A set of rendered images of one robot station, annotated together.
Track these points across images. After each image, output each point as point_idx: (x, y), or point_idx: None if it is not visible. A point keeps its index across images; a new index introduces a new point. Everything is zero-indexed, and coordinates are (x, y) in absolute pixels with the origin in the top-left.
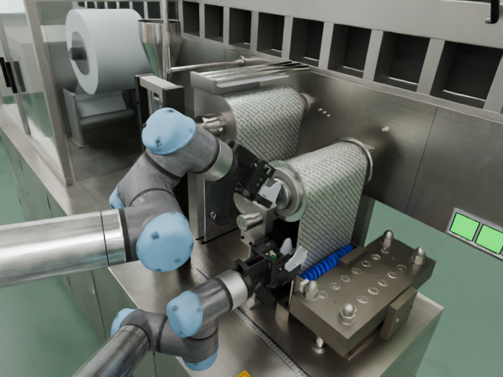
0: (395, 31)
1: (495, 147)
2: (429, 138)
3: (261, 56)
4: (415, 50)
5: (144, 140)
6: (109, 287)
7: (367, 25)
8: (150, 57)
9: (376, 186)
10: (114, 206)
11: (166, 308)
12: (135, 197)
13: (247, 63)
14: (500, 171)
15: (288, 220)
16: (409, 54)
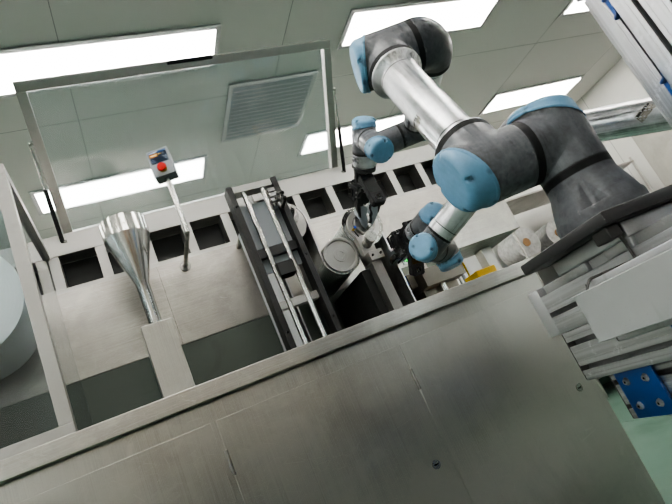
0: (306, 191)
1: (385, 213)
2: None
3: (208, 250)
4: (311, 207)
5: (366, 120)
6: (304, 430)
7: (288, 195)
8: (136, 245)
9: (356, 273)
10: (385, 138)
11: (427, 211)
12: (395, 124)
13: (194, 263)
14: (395, 221)
15: (377, 239)
16: (309, 211)
